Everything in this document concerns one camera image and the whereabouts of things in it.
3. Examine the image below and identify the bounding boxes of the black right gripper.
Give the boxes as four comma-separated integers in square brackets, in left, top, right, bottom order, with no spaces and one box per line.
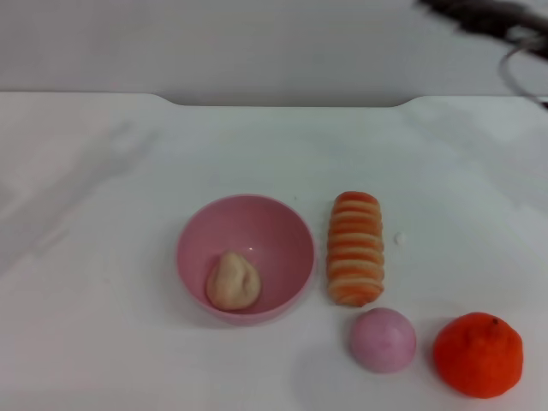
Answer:
[416,0,548,39]

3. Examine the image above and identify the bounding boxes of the pink plastic bowl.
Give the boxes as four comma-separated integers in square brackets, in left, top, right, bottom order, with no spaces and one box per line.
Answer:
[176,194,317,327]

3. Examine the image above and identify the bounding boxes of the beige egg yolk pastry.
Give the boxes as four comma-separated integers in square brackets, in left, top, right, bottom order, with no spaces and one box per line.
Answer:
[205,251,263,313]

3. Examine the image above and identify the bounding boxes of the orange striped bread roll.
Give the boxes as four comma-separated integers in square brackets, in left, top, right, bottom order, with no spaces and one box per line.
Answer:
[326,190,385,308]

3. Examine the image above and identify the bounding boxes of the orange tangerine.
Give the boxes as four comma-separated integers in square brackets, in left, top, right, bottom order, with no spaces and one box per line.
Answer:
[432,311,524,400]

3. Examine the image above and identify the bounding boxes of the pink round bun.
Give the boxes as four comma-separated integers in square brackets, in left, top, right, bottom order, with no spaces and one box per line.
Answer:
[348,307,418,375]

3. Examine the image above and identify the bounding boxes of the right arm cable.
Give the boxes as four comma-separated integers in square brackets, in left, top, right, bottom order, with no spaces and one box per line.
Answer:
[497,33,548,109]

